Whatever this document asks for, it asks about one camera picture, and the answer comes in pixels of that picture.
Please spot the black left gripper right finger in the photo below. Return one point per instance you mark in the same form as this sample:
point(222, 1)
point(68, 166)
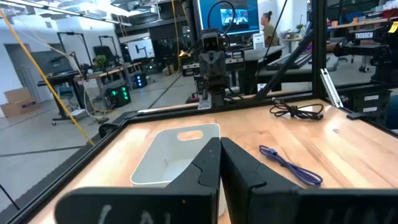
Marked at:
point(248, 193)

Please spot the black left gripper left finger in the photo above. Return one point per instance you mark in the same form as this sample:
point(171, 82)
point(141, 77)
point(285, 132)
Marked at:
point(192, 199)

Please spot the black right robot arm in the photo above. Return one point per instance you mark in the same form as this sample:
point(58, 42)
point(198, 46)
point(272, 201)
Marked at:
point(363, 35)

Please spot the white plastic bin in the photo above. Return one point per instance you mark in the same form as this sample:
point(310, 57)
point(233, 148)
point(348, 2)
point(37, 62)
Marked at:
point(168, 155)

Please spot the black desk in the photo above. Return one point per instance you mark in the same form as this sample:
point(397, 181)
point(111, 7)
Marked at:
point(252, 68)

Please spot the computer tower with green lights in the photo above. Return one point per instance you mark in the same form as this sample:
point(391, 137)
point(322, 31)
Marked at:
point(119, 96)

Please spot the computer tower with blue lights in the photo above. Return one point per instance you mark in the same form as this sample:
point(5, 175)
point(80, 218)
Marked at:
point(140, 81)

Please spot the black keyboard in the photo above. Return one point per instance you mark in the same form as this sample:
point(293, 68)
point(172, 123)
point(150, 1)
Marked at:
point(289, 62)

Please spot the black box with white labels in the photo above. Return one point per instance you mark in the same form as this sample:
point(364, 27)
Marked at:
point(367, 102)

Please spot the white sign card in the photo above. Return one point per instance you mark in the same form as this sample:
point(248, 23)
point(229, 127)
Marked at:
point(258, 41)

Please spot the person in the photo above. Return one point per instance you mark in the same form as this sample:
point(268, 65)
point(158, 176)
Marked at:
point(269, 31)

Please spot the green potted plant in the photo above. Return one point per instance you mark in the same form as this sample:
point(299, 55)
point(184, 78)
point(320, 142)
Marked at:
point(100, 61)

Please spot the cardboard box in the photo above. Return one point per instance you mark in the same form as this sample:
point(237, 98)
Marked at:
point(18, 101)

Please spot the black diagonal frame brace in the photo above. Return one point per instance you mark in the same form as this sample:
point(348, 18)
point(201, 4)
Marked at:
point(284, 65)

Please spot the black table-level camera on mount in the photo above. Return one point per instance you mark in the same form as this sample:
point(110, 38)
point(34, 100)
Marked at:
point(213, 65)

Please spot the silver metal bracket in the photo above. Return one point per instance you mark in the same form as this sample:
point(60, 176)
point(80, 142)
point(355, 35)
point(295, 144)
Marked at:
point(331, 87)

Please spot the black vertical frame post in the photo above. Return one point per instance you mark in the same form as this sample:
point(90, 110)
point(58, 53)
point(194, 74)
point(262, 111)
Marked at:
point(319, 46)

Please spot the large wall display screen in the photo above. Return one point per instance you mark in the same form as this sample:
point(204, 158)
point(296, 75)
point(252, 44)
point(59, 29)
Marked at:
point(211, 15)

